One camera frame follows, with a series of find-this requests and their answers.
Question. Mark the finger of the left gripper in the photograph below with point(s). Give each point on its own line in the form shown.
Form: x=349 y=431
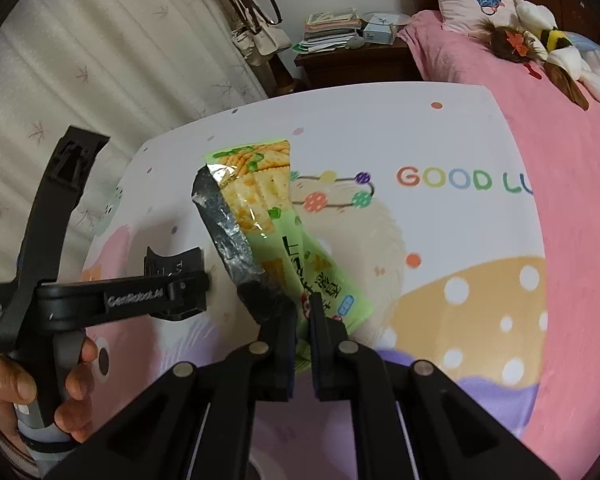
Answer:
x=187 y=296
x=186 y=262

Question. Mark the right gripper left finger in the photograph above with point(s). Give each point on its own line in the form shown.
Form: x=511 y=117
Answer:
x=196 y=422

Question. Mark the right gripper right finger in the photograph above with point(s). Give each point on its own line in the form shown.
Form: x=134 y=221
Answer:
x=411 y=422

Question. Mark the green cracker snack wrapper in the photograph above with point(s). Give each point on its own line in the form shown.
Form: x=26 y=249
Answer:
x=267 y=238

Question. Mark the person's left hand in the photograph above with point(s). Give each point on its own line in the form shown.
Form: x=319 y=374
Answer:
x=74 y=417

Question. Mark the cream floral curtain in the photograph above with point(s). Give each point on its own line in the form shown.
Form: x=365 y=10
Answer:
x=128 y=69

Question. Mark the cartoon printed table cloth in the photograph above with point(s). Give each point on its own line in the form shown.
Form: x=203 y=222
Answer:
x=417 y=190

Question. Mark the hanging handbags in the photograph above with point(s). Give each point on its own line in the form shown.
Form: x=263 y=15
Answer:
x=257 y=36

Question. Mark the stack of books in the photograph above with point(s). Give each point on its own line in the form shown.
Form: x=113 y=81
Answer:
x=326 y=31

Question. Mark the dark wooden nightstand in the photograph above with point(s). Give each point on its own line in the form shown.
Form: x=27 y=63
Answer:
x=364 y=65

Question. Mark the light blue tissue box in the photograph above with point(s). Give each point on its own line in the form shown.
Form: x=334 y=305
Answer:
x=383 y=27

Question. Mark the pink bed sheet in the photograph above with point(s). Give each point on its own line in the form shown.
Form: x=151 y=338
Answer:
x=560 y=146

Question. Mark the plush toy pile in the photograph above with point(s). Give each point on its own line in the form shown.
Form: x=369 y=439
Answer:
x=570 y=61

